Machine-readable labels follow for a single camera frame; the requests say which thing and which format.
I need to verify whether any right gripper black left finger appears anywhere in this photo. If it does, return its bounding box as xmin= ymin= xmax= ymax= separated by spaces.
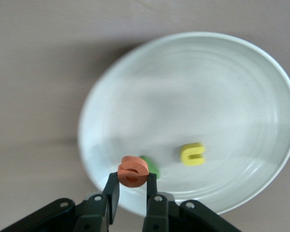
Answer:
xmin=73 ymin=172 xmax=121 ymax=232

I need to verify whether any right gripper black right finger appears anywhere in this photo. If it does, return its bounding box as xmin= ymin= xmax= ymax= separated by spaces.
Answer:
xmin=142 ymin=173 xmax=175 ymax=232

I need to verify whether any orange foam letter e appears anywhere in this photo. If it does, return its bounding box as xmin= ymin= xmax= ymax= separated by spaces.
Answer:
xmin=117 ymin=156 xmax=150 ymax=189

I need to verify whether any green foam letter l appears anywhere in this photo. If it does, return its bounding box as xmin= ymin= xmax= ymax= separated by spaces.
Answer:
xmin=139 ymin=156 xmax=160 ymax=179

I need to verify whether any yellow foam letter u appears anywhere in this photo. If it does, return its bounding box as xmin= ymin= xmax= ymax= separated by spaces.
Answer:
xmin=180 ymin=142 xmax=206 ymax=167

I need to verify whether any light brown round plate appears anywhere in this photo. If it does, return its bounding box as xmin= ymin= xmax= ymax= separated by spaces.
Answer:
xmin=77 ymin=31 xmax=290 ymax=216

